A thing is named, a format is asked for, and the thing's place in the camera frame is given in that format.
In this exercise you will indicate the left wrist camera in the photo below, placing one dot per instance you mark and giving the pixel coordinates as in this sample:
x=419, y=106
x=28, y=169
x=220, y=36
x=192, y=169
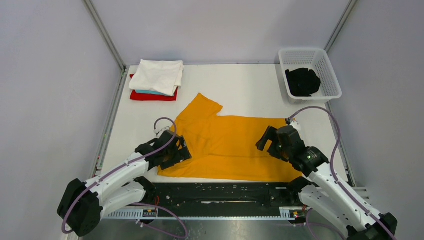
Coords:
x=158, y=132

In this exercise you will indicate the blue folded t shirt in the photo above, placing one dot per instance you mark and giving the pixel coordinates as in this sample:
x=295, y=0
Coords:
x=149, y=92

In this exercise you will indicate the white plastic basket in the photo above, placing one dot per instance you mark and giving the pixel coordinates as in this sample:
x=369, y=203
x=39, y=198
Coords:
x=316, y=59

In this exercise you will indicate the black t shirt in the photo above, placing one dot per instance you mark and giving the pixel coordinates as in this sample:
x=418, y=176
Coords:
x=303, y=82

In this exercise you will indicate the white folded t shirt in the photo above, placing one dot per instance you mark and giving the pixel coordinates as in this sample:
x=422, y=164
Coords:
x=163, y=77

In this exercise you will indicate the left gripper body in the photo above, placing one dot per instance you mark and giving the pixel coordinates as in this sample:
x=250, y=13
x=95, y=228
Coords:
x=169, y=153

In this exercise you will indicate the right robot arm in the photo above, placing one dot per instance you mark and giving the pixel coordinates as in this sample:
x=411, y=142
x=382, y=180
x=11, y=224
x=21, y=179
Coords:
x=321, y=189

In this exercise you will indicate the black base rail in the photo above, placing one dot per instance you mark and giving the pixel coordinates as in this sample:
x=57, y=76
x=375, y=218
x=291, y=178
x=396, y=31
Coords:
x=251, y=201

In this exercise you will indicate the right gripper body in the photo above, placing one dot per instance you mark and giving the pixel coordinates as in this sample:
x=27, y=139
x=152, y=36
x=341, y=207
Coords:
x=276, y=144

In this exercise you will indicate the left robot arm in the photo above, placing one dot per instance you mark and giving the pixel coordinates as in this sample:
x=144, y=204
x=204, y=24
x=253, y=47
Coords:
x=85, y=203

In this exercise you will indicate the red folded t shirt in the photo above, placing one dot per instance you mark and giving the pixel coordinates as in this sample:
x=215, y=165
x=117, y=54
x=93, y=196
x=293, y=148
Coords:
x=149, y=97

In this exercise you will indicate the yellow t shirt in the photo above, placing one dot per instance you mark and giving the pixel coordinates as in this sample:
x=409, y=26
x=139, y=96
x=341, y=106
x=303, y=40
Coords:
x=224, y=147

